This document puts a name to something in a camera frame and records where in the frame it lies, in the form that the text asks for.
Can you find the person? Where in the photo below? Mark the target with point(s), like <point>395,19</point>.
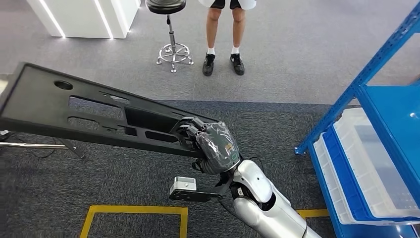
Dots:
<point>213,29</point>

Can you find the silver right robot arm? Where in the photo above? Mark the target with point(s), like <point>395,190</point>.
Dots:
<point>269,210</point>

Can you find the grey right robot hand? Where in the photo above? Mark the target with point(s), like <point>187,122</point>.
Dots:
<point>216,148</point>

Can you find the steel floor bar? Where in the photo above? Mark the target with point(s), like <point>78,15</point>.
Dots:
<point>32,145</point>

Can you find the black plastic panel part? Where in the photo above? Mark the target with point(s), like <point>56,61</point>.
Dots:
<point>32,105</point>

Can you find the black stool chrome base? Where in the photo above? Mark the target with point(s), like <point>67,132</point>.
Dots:
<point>172,49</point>

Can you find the blue steel shelf rack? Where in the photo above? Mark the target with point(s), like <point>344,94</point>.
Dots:
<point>393,115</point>

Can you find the white lit display booth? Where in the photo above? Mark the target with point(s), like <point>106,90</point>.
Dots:
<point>82,16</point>

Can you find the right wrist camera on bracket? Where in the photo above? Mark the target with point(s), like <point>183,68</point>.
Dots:
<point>183,189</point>

